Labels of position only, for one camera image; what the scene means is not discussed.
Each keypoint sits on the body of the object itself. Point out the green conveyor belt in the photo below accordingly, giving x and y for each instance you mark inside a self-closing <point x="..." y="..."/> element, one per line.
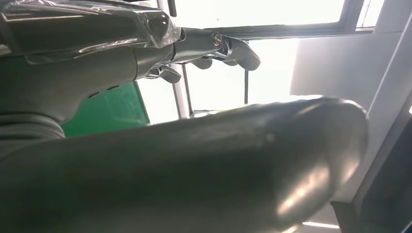
<point x="109" y="109"/>

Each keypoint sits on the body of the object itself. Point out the dark window frame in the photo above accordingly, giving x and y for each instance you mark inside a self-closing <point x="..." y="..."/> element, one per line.
<point x="289" y="30"/>

